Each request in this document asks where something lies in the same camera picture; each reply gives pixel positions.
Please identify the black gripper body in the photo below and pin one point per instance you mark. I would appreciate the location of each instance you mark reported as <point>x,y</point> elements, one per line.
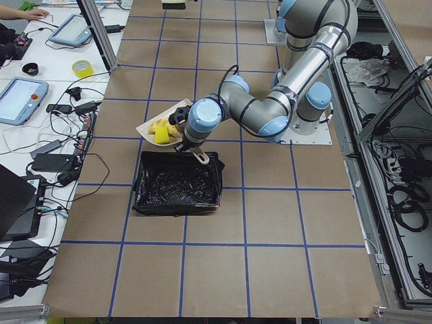
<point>190,147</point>

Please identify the yellow sponge block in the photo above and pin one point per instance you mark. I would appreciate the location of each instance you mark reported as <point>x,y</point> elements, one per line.
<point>161,135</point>

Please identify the beige plastic dustpan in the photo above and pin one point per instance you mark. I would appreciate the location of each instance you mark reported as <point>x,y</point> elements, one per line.
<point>168,128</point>

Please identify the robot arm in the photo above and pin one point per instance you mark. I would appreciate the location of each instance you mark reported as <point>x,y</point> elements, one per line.
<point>316,31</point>

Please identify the black lined trash bin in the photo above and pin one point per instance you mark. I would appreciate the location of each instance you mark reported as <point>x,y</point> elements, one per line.
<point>169,184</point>

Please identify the person hand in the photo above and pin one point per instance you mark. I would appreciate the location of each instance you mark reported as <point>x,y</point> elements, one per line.
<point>34,14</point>

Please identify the yellow tape roll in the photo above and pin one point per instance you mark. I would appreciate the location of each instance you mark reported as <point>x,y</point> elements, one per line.
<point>82,69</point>

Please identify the black power adapter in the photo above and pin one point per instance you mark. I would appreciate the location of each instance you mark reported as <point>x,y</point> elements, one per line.
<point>54,162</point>

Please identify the blue teach pendant far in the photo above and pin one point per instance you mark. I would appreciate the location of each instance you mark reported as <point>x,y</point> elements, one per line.
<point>73,32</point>

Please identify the blue teach pendant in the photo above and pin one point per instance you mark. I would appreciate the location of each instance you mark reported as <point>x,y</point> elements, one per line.
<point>20,99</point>
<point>73,32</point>

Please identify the blue teach pendant near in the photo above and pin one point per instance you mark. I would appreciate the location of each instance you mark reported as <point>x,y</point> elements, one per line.
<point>20,99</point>

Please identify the black laptop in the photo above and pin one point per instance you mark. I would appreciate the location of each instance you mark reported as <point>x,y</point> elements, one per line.
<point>21,202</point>

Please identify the white crumpled cloth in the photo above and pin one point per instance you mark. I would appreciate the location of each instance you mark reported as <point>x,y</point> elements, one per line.
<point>369,72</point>

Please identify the aluminium frame post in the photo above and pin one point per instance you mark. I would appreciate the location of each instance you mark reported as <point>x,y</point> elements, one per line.
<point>95,24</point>

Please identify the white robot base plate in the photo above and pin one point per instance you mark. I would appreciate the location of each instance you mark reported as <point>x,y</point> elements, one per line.
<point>309,126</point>

